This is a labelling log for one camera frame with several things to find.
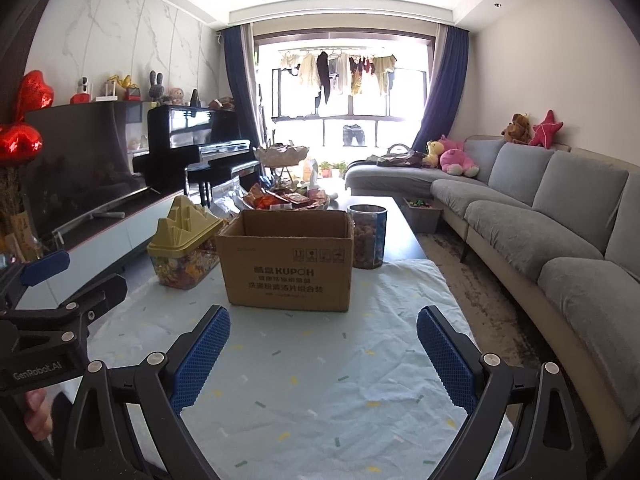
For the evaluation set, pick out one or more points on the red heart balloon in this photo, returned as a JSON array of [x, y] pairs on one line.
[[20, 143], [33, 94]]

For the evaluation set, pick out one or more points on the grey sectional sofa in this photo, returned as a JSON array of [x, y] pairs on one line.
[[567, 223]]

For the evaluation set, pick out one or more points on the right blue curtain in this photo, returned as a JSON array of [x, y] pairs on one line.
[[446, 91]]

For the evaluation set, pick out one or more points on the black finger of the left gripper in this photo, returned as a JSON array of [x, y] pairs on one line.
[[90, 303]]

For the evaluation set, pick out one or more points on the clear zip bag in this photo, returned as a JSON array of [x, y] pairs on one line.
[[227, 200]]

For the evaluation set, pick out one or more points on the black television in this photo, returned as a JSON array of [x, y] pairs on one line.
[[85, 162]]

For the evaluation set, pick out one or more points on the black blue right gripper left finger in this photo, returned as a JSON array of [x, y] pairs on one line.
[[100, 439]]

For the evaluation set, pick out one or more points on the brown cardboard box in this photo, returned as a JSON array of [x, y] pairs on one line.
[[288, 260]]

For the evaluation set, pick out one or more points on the yellow lid candy jar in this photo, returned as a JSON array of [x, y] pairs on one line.
[[183, 249]]

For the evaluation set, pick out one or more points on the white tiered snack bowl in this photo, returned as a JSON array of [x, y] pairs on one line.
[[290, 182]]

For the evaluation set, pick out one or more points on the left blue curtain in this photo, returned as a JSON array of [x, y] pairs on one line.
[[238, 44]]

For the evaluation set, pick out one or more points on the clear blue nut canister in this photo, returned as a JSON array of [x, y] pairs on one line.
[[369, 235]]

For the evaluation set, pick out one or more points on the blue curtain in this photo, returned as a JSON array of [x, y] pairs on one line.
[[238, 44], [446, 91]]

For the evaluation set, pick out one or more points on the black upright piano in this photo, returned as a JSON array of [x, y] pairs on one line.
[[194, 146]]

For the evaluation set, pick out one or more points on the grey bunny figure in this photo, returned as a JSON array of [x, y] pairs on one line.
[[156, 90]]

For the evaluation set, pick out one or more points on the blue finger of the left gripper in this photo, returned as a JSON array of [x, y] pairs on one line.
[[47, 267]]

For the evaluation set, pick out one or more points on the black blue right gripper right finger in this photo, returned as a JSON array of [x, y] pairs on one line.
[[545, 442]]

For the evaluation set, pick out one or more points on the yellow plush toy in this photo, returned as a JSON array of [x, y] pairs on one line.
[[434, 150]]

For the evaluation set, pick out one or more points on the person's left hand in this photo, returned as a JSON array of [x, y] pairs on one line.
[[38, 417]]

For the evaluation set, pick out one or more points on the brown teddy bear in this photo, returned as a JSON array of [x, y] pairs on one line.
[[518, 130]]

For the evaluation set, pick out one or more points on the white patterned table cloth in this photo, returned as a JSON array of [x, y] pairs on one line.
[[324, 395]]

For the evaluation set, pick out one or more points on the pink plush toy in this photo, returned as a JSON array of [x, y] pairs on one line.
[[455, 161]]

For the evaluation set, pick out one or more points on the pink star pillow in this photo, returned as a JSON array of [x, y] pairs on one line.
[[544, 133]]

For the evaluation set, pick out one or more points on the grey storage bin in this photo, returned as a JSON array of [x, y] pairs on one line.
[[422, 215]]

